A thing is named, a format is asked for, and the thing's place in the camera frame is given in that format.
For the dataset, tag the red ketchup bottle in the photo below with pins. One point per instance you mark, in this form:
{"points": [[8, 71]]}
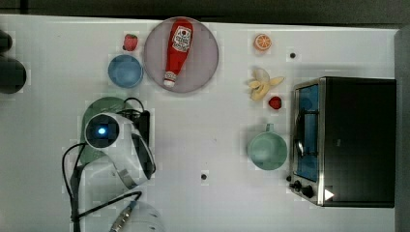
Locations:
{"points": [[178, 49]]}

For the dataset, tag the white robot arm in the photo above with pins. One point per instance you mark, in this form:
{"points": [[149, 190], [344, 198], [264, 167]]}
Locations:
{"points": [[126, 163]]}

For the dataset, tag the red toy strawberry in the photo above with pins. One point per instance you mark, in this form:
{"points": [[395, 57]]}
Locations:
{"points": [[130, 42], [275, 102]]}

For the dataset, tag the dark cylindrical object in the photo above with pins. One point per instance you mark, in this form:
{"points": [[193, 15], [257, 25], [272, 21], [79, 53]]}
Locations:
{"points": [[13, 75]]}

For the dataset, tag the grey round plate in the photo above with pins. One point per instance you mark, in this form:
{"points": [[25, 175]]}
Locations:
{"points": [[200, 66]]}

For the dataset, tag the green mug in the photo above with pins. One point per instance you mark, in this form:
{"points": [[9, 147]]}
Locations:
{"points": [[267, 150]]}

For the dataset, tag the black toaster oven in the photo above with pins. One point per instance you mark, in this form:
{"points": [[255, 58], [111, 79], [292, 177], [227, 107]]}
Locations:
{"points": [[342, 145]]}

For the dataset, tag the peeled toy banana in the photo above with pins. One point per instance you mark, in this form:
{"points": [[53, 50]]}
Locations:
{"points": [[261, 84]]}

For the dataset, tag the orange slice toy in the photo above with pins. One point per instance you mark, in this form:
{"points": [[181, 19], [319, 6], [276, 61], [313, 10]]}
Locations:
{"points": [[262, 42]]}

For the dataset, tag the blue small bowl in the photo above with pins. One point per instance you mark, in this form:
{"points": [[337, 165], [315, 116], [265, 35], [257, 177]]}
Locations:
{"points": [[125, 71]]}

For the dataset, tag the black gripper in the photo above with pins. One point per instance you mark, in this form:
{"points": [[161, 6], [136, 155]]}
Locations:
{"points": [[141, 121]]}

